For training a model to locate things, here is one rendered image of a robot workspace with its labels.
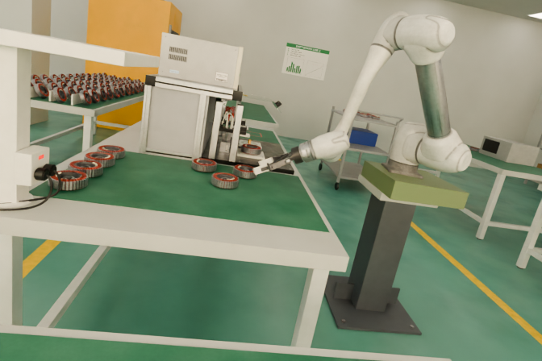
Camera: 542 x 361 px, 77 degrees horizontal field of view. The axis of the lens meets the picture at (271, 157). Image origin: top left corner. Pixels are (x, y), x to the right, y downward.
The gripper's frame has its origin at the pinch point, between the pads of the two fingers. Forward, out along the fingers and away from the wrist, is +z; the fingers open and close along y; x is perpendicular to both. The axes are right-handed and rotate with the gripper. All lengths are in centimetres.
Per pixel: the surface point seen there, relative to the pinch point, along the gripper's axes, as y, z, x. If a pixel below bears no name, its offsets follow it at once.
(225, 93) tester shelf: -8.1, 4.9, -36.8
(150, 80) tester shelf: 0, 34, -53
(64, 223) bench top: 74, 36, -14
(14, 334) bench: 108, 19, -5
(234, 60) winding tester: -22, -1, -51
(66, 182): 56, 45, -24
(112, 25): -324, 211, -201
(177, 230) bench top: 64, 12, -1
